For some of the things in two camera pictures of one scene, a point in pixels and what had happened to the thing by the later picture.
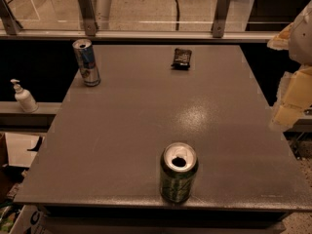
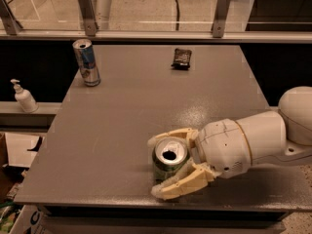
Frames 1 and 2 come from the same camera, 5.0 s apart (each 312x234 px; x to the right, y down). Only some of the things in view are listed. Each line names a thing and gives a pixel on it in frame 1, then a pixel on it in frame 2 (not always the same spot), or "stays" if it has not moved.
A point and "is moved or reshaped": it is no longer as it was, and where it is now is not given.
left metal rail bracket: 9,22 stays
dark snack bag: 182,58 stays
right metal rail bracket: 221,8 stays
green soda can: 178,163 is moved or reshaped
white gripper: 301,39 to 221,145
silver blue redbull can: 87,61 stays
